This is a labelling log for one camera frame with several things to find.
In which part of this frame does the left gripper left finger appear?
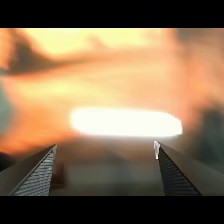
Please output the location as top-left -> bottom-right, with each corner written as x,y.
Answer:
0,143 -> 58,197

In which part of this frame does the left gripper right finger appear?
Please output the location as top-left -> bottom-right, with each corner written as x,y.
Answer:
153,140 -> 224,197

